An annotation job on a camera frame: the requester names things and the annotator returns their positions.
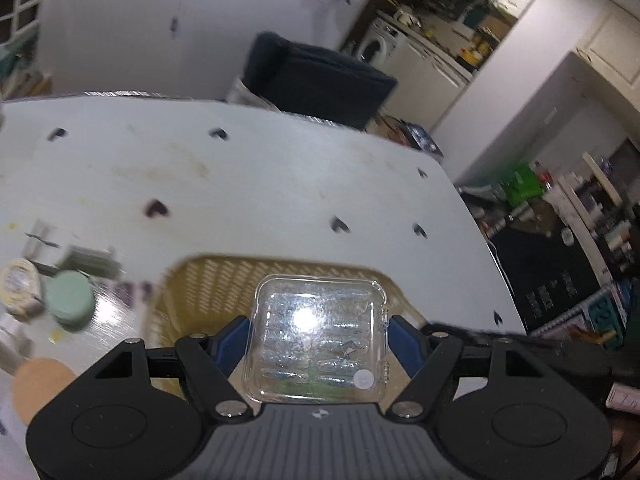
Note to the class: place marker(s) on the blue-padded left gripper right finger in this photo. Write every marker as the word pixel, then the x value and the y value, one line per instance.
pixel 429 364

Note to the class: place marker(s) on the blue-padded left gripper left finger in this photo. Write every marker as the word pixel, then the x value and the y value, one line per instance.
pixel 207 362

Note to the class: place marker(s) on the beige woven plastic basket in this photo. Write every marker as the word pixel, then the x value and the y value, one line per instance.
pixel 203 293

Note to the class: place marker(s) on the clear plastic blister case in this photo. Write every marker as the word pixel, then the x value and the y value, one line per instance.
pixel 317 340

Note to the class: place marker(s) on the grey ridged clip block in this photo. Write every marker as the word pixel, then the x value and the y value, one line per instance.
pixel 95 262

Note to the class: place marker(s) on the orange round pad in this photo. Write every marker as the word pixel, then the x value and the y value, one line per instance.
pixel 35 383

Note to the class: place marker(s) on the small silver binder clip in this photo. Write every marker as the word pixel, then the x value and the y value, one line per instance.
pixel 38 240

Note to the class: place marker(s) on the dark blue cushioned chair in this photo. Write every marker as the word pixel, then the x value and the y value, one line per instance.
pixel 314 81

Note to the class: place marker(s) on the white washing machine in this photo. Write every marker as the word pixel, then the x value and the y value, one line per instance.
pixel 379 43

